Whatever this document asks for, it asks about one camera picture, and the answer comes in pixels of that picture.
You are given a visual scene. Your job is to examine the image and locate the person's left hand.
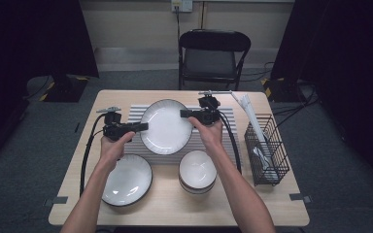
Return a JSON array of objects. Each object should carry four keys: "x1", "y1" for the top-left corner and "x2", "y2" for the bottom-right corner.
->
[{"x1": 98, "y1": 131, "x2": 137, "y2": 172}]

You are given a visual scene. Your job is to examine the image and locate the black wire basket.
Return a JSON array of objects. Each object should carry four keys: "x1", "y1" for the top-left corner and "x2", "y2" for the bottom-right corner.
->
[{"x1": 243, "y1": 113, "x2": 290, "y2": 187}]

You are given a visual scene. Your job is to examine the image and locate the grey tape strip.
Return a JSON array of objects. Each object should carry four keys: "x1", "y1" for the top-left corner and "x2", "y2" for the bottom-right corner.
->
[
  {"x1": 43, "y1": 196, "x2": 69, "y2": 207},
  {"x1": 288, "y1": 192, "x2": 313, "y2": 204}
]

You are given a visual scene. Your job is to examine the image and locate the black folding chair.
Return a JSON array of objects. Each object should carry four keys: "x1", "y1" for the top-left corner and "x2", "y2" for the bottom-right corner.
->
[{"x1": 178, "y1": 28, "x2": 252, "y2": 91}]

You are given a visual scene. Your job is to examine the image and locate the black stand base striped tape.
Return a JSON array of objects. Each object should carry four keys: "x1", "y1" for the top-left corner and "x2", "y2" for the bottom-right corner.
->
[
  {"x1": 40, "y1": 75, "x2": 89, "y2": 104},
  {"x1": 261, "y1": 77, "x2": 305, "y2": 104}
]

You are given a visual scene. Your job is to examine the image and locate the grey striped placemat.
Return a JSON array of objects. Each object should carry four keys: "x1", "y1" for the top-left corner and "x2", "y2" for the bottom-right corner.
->
[{"x1": 120, "y1": 104, "x2": 244, "y2": 166}]

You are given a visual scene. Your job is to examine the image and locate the white plate black rim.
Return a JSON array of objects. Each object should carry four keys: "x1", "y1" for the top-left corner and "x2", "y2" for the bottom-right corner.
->
[
  {"x1": 139, "y1": 98, "x2": 194, "y2": 155},
  {"x1": 101, "y1": 153, "x2": 153, "y2": 208}
]

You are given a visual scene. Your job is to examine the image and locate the white wall socket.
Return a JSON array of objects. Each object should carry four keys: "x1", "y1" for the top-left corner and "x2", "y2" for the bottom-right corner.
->
[{"x1": 170, "y1": 0, "x2": 193, "y2": 14}]

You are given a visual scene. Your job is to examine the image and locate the black socket power cord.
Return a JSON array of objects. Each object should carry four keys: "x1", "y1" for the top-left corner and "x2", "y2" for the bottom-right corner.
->
[{"x1": 174, "y1": 6, "x2": 182, "y2": 43}]

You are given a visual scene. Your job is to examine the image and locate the person's right hand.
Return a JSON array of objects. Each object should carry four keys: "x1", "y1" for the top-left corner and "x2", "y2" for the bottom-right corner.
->
[{"x1": 187, "y1": 116, "x2": 225, "y2": 153}]

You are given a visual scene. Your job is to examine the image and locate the bundle of white chopsticks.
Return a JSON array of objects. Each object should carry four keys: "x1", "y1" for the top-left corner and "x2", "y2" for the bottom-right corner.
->
[{"x1": 230, "y1": 91, "x2": 270, "y2": 153}]

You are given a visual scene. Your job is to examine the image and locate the black curtain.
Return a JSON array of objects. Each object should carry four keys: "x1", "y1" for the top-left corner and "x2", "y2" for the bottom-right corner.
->
[
  {"x1": 270, "y1": 0, "x2": 373, "y2": 185},
  {"x1": 0, "y1": 0, "x2": 100, "y2": 169}
]

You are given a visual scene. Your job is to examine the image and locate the black floor cable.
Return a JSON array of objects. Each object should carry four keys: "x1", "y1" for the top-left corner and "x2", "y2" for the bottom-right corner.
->
[{"x1": 22, "y1": 76, "x2": 51, "y2": 100}]

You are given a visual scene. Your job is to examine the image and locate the thin vertical wall conduit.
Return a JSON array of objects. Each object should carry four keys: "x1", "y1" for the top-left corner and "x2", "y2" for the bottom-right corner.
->
[{"x1": 199, "y1": 1, "x2": 206, "y2": 30}]

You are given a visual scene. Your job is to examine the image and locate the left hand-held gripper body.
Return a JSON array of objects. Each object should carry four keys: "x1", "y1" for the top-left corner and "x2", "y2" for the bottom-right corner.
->
[{"x1": 95, "y1": 106, "x2": 134, "y2": 143}]

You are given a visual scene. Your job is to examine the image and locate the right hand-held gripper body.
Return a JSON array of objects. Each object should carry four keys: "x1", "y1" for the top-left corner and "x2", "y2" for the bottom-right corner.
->
[{"x1": 196, "y1": 90, "x2": 233, "y2": 126}]

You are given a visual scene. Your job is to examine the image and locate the black floor cables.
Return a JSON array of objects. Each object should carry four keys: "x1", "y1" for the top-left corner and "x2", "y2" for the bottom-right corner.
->
[
  {"x1": 271, "y1": 81, "x2": 320, "y2": 129},
  {"x1": 239, "y1": 61, "x2": 276, "y2": 83}
]

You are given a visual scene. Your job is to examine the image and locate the left hand-held gripper cable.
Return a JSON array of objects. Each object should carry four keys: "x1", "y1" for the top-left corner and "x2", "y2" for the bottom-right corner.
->
[{"x1": 79, "y1": 113, "x2": 106, "y2": 198}]

